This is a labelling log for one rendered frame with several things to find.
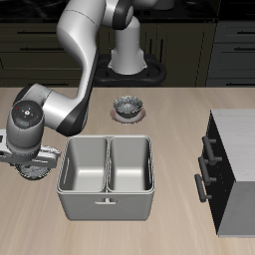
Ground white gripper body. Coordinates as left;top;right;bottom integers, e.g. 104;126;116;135
0;144;63;169

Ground grey speckled bowl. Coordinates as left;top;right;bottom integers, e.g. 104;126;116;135
15;162;54;182
113;95;144;120

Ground white basket with two bins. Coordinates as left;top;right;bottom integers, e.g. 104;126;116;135
56;133;156;222

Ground pink round plate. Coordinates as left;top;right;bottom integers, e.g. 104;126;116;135
110;107;147;126

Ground dark kitchen cupboards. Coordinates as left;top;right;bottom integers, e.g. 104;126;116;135
0;0;255;89

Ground dark wooden cabinet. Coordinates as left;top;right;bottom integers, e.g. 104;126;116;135
193;109;255;239

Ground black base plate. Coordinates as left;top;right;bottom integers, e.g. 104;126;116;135
94;54;167;88

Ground black cabinet handle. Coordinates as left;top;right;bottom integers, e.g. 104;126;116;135
197;155;217;186
194;173;213;203
201;134;223;166

